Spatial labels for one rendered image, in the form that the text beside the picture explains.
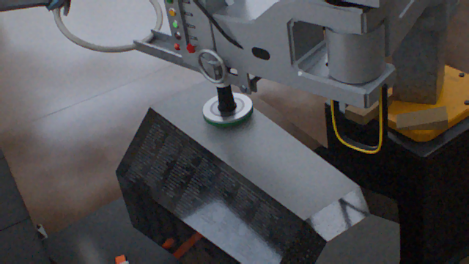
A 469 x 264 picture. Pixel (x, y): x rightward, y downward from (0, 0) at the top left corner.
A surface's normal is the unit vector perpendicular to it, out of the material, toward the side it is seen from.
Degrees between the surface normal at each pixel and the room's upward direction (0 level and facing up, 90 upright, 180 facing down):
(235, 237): 45
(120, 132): 0
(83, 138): 0
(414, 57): 90
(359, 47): 90
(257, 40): 90
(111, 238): 0
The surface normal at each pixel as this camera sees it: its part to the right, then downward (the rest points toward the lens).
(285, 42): -0.64, 0.52
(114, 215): -0.14, -0.80
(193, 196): -0.66, -0.26
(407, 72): -0.40, 0.58
